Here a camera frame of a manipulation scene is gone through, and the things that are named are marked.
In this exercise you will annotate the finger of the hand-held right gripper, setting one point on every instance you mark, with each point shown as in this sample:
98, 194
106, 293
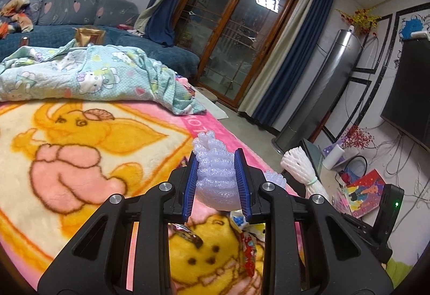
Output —
354, 224

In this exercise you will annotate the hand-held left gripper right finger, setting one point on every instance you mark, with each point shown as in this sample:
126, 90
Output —
242, 180

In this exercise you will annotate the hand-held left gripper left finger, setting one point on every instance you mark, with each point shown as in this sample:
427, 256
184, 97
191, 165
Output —
189, 187

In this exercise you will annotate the white foam fruit net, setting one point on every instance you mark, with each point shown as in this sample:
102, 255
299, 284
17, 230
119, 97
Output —
215, 174

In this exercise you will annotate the foam net with green band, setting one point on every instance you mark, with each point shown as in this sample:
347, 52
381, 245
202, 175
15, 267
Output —
299, 164

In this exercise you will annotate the red printed wrapper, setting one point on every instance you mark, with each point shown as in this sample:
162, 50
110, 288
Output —
248, 248

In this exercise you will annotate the colourful picture book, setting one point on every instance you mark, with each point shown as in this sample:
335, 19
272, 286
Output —
359, 194

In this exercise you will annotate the small white foam net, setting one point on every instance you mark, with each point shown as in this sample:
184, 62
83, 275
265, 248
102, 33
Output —
275, 179

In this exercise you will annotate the silver wrapper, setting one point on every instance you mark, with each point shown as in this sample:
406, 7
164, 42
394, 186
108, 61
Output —
184, 234

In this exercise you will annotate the white paper roll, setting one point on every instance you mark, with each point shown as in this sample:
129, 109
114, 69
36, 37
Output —
332, 157

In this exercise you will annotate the white top coffee table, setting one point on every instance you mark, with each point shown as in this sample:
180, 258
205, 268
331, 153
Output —
215, 107

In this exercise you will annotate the red artificial berries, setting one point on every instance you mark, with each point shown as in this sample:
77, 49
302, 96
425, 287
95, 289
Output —
357, 137

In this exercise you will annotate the pink printed blanket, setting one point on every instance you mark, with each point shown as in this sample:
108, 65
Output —
100, 133

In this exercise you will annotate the black television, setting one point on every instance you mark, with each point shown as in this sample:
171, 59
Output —
411, 90

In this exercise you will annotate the silver tower air conditioner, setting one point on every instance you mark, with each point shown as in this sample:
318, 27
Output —
322, 86

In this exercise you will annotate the blue sofa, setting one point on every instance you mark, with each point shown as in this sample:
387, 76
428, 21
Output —
161, 53

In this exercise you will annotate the wooden framed glass door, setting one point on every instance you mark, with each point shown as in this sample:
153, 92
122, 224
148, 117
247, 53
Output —
235, 29

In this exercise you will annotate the light blue printed quilt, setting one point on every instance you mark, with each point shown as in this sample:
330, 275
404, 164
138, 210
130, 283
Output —
84, 76

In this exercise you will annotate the gold bag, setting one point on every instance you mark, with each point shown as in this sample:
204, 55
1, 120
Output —
89, 36

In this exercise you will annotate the yellow artificial flowers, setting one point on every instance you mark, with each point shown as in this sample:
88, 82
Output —
361, 18

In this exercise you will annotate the orange patterned clothes pile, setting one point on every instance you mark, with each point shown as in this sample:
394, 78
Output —
16, 11

